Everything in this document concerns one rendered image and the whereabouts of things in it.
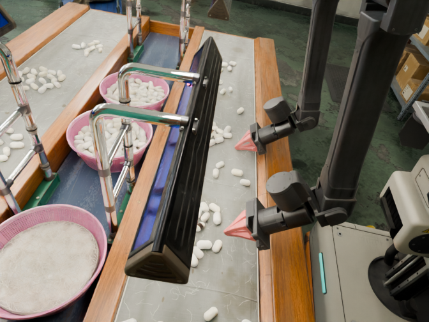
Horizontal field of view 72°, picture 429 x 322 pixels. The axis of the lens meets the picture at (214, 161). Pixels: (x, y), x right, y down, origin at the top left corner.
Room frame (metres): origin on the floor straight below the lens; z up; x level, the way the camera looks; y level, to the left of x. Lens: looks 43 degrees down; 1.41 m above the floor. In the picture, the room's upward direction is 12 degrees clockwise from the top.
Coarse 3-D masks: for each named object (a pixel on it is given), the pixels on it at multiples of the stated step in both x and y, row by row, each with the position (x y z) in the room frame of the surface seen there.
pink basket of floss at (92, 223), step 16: (32, 208) 0.38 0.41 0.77; (48, 208) 0.40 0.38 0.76; (64, 208) 0.41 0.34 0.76; (80, 208) 0.41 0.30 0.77; (0, 224) 0.33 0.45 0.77; (32, 224) 0.36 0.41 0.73; (80, 224) 0.39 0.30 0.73; (96, 224) 0.38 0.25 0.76; (0, 240) 0.30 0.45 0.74; (96, 240) 0.36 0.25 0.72; (96, 272) 0.27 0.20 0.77; (64, 304) 0.19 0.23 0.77
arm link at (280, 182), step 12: (276, 180) 0.42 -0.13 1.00; (288, 180) 0.41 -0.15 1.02; (300, 180) 0.41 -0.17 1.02; (276, 192) 0.38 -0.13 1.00; (288, 192) 0.39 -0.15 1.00; (300, 192) 0.40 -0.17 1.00; (312, 192) 0.44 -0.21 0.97; (276, 204) 0.39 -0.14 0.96; (288, 204) 0.38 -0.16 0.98; (300, 204) 0.39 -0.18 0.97; (312, 204) 0.39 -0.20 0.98; (324, 216) 0.37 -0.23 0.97; (336, 216) 0.37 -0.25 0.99
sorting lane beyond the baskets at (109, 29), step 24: (72, 24) 1.52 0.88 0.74; (96, 24) 1.58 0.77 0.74; (120, 24) 1.64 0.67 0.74; (48, 48) 1.22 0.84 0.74; (72, 48) 1.27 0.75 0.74; (96, 48) 1.31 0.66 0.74; (72, 72) 1.06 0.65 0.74; (0, 96) 0.81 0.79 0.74; (48, 96) 0.87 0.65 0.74; (72, 96) 0.90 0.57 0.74; (0, 120) 0.70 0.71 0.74; (48, 120) 0.74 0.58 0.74; (24, 144) 0.61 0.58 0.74; (0, 168) 0.51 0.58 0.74
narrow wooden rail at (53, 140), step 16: (144, 16) 1.77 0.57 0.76; (144, 32) 1.65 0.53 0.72; (112, 64) 1.15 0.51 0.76; (96, 80) 1.00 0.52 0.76; (80, 96) 0.88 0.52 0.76; (96, 96) 0.94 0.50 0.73; (64, 112) 0.77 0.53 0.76; (80, 112) 0.80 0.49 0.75; (48, 128) 0.68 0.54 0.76; (64, 128) 0.69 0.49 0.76; (48, 144) 0.61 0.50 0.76; (64, 144) 0.66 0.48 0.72; (32, 160) 0.54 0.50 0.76; (32, 176) 0.49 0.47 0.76; (16, 192) 0.42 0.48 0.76; (32, 192) 0.46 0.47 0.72; (0, 208) 0.37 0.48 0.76
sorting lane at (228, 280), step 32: (224, 96) 1.11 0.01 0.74; (224, 128) 0.89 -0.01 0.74; (224, 160) 0.72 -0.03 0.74; (224, 192) 0.58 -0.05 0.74; (256, 192) 0.61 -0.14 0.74; (224, 224) 0.47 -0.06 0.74; (224, 256) 0.38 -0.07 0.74; (256, 256) 0.40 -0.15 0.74; (128, 288) 0.26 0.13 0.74; (160, 288) 0.27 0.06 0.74; (192, 288) 0.29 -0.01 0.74; (224, 288) 0.30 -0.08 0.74; (256, 288) 0.32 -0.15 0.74; (160, 320) 0.21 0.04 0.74; (192, 320) 0.22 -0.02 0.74; (224, 320) 0.23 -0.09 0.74; (256, 320) 0.25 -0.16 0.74
